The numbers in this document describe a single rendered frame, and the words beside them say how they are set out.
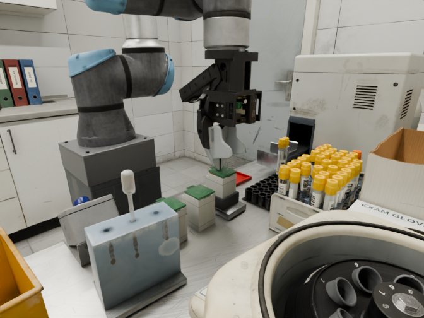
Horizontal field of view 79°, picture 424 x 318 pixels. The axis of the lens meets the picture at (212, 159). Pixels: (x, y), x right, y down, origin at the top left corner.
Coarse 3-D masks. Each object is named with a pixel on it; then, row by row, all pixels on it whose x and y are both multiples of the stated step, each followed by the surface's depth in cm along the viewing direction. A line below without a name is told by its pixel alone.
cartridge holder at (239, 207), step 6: (216, 198) 49; (228, 198) 49; (234, 198) 50; (216, 204) 49; (222, 204) 48; (228, 204) 49; (234, 204) 51; (240, 204) 51; (246, 204) 51; (216, 210) 49; (222, 210) 49; (228, 210) 49; (234, 210) 49; (240, 210) 50; (222, 216) 49; (228, 216) 47
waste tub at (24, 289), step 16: (0, 240) 29; (0, 256) 30; (16, 256) 25; (0, 272) 30; (16, 272) 27; (32, 272) 23; (0, 288) 30; (16, 288) 32; (32, 288) 21; (0, 304) 30; (16, 304) 20; (32, 304) 21
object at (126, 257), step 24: (120, 216) 31; (144, 216) 31; (168, 216) 31; (96, 240) 27; (120, 240) 28; (144, 240) 30; (168, 240) 32; (96, 264) 27; (120, 264) 29; (144, 264) 31; (168, 264) 33; (96, 288) 32; (120, 288) 30; (144, 288) 32; (168, 288) 32; (120, 312) 29
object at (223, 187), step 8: (208, 176) 50; (216, 176) 48; (232, 176) 49; (208, 184) 50; (216, 184) 49; (224, 184) 48; (232, 184) 50; (216, 192) 49; (224, 192) 48; (232, 192) 50
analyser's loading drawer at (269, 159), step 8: (272, 144) 71; (296, 144) 71; (304, 144) 80; (264, 152) 67; (272, 152) 72; (288, 152) 69; (296, 152) 72; (304, 152) 76; (264, 160) 68; (272, 160) 66; (288, 160) 70
